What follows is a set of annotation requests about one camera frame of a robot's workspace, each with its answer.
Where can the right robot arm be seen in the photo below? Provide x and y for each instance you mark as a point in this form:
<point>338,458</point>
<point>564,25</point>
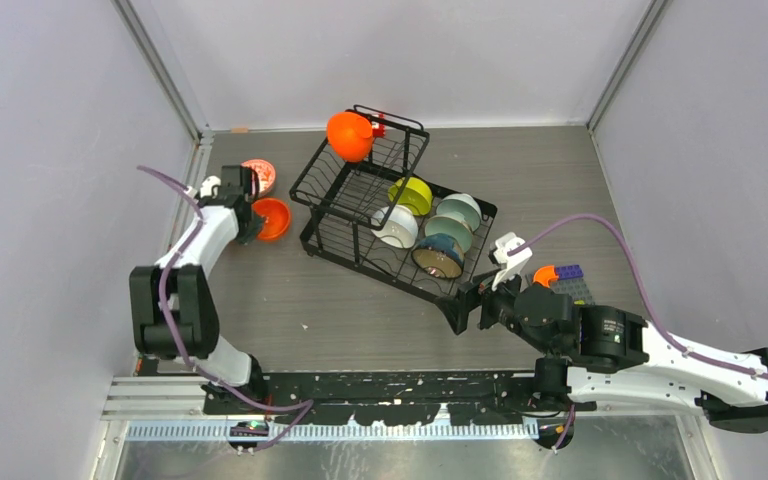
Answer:
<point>598,353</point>

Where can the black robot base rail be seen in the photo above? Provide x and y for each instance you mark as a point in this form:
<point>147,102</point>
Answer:
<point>401,398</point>

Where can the white bowl red floral pattern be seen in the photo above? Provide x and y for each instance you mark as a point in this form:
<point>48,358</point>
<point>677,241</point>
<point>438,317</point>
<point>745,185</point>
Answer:
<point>265,172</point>

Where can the grey building block plate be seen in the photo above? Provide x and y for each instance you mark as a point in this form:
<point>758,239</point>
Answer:
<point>570,281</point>

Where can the orange curved block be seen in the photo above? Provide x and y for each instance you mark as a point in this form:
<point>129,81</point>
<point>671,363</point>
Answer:
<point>545,276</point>

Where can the dark blue glazed bowl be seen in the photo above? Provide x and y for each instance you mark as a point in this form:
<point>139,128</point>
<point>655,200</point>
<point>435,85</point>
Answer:
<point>440,256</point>

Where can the yellow-green bowl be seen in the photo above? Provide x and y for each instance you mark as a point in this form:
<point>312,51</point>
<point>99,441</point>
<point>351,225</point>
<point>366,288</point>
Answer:
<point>412,193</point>

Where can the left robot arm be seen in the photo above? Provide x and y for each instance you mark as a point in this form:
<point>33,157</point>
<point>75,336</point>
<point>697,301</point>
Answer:
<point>174,315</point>

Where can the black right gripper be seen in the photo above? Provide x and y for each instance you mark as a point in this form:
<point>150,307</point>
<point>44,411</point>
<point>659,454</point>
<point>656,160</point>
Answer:
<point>467,296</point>

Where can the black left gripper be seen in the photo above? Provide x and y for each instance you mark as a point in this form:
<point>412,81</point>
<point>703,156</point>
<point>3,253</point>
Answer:
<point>247,236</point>

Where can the mint textured bowl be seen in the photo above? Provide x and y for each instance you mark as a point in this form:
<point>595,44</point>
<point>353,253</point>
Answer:
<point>463,204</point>

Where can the orange bowl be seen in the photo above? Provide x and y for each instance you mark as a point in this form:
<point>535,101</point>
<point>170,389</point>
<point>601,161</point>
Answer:
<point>350,135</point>
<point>276,216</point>

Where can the black wire dish rack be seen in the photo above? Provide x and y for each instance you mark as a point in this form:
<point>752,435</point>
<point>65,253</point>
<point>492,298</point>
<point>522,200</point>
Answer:
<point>350,202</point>

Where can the red box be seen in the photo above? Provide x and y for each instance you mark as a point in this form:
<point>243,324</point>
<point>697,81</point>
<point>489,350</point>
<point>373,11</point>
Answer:
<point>378,128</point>

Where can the white ribbed bowl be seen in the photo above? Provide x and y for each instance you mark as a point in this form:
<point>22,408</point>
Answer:
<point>400,229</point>

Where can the celadon bowl with flower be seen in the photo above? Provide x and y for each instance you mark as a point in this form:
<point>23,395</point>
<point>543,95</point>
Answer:
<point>453,224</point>

